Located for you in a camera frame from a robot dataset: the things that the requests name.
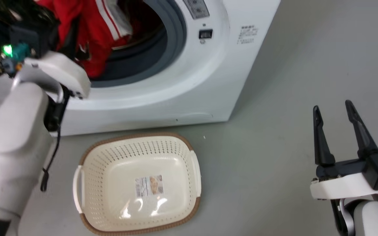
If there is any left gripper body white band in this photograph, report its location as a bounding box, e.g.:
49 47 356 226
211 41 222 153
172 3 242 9
13 51 92 100

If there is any white front-load washing machine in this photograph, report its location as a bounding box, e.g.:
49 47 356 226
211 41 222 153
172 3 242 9
46 0 281 137

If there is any thin black cable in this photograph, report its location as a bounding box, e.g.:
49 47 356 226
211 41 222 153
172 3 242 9
40 85 71 192

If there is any cream perforated laundry basket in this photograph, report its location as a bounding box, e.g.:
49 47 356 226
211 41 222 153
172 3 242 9
73 132 202 236

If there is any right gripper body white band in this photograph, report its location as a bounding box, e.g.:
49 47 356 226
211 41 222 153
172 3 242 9
310 158 378 201

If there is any grey rating plate label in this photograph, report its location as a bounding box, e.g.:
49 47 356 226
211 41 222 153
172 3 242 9
182 0 210 19

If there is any printed sticker label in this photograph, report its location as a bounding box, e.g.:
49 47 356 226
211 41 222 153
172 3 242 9
135 175 164 197

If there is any light grey garment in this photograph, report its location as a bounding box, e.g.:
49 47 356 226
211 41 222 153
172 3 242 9
105 0 134 37

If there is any red garment with white stripes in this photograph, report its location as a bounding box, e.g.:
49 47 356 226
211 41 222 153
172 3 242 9
36 0 134 78

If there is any teal cable connector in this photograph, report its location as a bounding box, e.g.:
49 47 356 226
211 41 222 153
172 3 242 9
11 43 31 63

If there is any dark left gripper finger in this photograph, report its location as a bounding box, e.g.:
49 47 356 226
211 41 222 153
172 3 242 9
57 17 80 62

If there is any grey rubber door gasket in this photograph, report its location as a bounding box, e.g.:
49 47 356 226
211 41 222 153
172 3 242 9
90 0 187 88

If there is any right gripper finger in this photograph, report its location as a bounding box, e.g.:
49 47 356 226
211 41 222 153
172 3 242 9
345 100 378 160
313 105 336 166

